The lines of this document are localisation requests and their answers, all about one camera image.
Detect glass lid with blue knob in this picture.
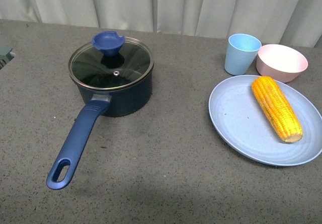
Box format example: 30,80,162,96
68,31,154,91

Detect yellow corn cob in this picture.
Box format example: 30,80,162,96
251,76,303,143

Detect dark blue saucepan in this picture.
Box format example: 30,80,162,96
46,69,153,190

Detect light blue plate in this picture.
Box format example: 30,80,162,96
208,75,321,166

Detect light blue cup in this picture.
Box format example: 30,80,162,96
224,33,262,76

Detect pink bowl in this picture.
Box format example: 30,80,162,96
256,44,308,83

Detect white curtain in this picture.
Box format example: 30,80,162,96
1,0,321,47

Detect green sink drying rack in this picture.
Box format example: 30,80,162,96
0,46,16,69

